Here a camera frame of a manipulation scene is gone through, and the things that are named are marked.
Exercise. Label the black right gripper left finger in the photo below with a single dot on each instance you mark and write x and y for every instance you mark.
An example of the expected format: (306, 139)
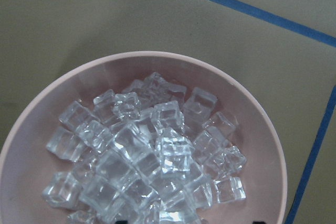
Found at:
(121, 222)

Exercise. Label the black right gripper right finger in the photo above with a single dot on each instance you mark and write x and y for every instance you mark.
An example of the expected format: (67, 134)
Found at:
(259, 222)

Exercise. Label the pile of clear ice cubes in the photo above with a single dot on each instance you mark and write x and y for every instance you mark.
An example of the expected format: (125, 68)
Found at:
(149, 154)

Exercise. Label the pink bowl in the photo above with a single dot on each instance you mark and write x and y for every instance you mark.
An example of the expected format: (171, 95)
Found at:
(27, 167)

